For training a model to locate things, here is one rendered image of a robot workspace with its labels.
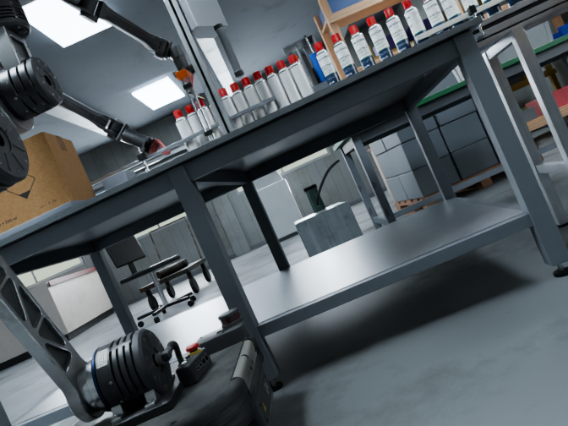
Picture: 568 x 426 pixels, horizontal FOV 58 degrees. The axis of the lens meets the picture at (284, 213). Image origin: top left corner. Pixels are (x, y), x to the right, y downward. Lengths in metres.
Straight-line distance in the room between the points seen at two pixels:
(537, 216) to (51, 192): 1.59
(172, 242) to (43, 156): 8.53
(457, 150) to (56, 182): 3.43
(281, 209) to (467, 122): 4.74
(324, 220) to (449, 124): 1.32
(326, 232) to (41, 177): 2.87
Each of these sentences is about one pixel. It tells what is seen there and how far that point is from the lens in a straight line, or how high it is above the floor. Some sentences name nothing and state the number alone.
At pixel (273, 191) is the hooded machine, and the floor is 0.85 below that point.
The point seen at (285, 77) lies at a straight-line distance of 2.08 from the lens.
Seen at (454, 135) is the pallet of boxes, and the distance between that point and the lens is 4.58.
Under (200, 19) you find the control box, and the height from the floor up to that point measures 1.31.
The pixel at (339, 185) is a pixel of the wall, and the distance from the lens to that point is 10.14.
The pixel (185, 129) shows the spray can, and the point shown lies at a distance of 2.13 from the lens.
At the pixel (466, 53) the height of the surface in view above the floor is 0.75.
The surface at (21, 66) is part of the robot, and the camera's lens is 1.56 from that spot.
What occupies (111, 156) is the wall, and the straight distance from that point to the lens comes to 10.72.
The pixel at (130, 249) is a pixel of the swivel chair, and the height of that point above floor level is 0.79.
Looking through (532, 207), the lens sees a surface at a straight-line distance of 1.73.
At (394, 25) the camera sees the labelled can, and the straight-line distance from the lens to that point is 2.13.
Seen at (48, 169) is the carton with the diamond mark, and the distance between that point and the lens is 1.93.
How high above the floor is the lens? 0.55
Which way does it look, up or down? 1 degrees down
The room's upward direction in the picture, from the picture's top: 24 degrees counter-clockwise
